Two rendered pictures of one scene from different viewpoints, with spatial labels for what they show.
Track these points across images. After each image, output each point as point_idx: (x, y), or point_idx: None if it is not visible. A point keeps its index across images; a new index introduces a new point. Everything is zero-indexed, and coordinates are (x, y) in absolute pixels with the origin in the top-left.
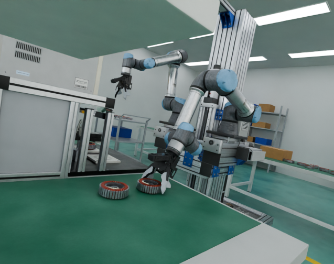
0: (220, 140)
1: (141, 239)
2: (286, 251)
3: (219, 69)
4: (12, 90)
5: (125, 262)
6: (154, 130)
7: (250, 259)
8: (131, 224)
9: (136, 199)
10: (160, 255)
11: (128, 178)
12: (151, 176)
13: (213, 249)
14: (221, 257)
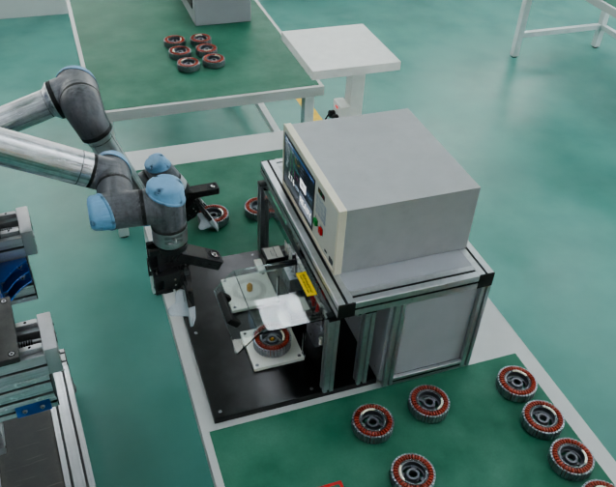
0: (25, 207)
1: (256, 168)
2: (157, 151)
3: (86, 73)
4: None
5: (272, 158)
6: (59, 354)
7: (193, 151)
8: (258, 179)
9: (239, 204)
10: (251, 158)
11: (226, 245)
12: (202, 224)
13: (212, 158)
14: (213, 154)
